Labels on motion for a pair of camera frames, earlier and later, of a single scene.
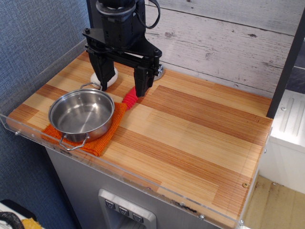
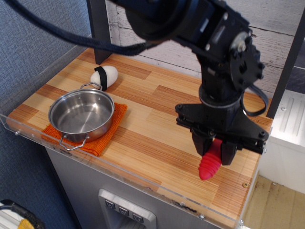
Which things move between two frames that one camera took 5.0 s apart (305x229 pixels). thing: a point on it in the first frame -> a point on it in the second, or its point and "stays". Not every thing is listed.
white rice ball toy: x=94 y=78 stays
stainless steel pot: x=80 y=113 stays
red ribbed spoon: x=130 y=99 -> x=211 y=161
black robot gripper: x=125 y=40 -> x=225 y=120
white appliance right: x=283 y=159 stays
